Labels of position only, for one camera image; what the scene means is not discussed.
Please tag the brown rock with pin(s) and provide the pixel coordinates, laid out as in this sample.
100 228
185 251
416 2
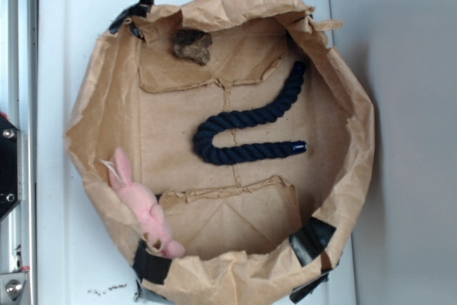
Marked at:
193 45

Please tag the brown paper bag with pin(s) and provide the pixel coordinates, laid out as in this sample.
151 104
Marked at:
261 159

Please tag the black mounting bracket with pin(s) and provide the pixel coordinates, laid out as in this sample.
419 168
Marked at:
10 167

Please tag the pink plush bunny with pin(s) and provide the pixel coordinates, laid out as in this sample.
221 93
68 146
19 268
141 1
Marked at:
145 206

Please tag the aluminium frame rail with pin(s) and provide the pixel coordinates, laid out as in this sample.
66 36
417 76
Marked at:
18 102

